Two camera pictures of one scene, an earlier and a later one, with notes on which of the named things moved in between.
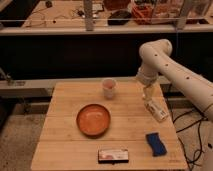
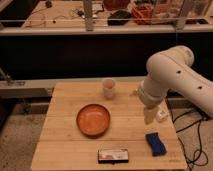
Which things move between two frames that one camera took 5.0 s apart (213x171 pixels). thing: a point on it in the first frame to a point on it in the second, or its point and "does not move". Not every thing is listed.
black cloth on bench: x=119 y=14 does not move
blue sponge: x=157 y=146 does not move
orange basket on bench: x=143 y=14 does not move
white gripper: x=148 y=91 to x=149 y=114
